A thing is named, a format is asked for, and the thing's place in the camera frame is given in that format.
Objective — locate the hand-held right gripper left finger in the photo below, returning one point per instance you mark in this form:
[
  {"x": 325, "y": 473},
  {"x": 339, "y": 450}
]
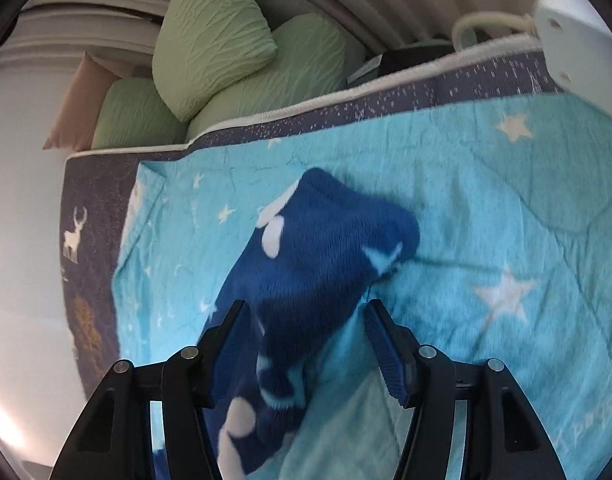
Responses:
[{"x": 227, "y": 340}]

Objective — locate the dark printed mattress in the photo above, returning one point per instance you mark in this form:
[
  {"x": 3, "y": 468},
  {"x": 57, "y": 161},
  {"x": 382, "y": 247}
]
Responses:
[{"x": 101, "y": 200}]

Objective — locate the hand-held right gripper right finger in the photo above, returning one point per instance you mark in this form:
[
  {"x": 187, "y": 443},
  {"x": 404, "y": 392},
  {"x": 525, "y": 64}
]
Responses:
[{"x": 386, "y": 345}]

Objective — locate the dark blue fleece garment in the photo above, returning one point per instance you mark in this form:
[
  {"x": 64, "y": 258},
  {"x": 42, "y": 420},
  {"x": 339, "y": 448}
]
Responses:
[{"x": 306, "y": 270}]

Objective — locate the pink pillow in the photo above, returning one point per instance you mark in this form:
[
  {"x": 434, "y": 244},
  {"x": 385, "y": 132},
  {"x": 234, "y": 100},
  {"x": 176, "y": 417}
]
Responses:
[{"x": 78, "y": 105}]

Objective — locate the light blue star blanket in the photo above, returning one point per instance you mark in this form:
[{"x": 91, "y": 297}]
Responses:
[{"x": 486, "y": 240}]

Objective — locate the dark box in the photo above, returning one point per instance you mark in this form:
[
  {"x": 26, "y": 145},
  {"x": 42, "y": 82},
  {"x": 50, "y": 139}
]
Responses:
[{"x": 406, "y": 60}]

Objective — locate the green textured pillow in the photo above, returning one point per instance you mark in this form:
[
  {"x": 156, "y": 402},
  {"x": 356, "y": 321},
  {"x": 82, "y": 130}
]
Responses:
[
  {"x": 281, "y": 75},
  {"x": 211, "y": 35},
  {"x": 136, "y": 117}
]

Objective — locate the white plastic panel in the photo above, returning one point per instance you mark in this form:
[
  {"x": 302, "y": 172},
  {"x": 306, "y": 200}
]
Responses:
[{"x": 581, "y": 35}]

